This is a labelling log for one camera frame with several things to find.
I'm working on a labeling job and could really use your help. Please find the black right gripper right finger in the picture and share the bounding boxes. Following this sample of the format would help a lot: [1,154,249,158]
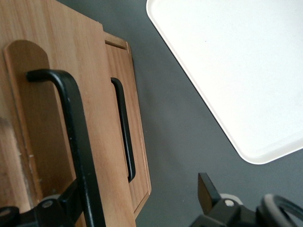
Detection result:
[189,172,258,227]

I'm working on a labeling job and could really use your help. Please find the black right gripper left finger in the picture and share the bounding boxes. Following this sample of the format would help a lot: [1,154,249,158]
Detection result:
[34,180,87,227]

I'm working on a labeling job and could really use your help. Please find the black metal drawer handle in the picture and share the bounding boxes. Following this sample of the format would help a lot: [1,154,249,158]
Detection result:
[26,69,106,227]
[110,77,136,183]

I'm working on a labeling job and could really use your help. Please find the wooden drawer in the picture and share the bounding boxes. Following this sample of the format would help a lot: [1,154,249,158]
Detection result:
[0,0,137,227]
[104,32,152,217]

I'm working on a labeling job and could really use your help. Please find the white rectangular tray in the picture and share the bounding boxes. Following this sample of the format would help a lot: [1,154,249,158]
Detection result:
[146,0,303,165]

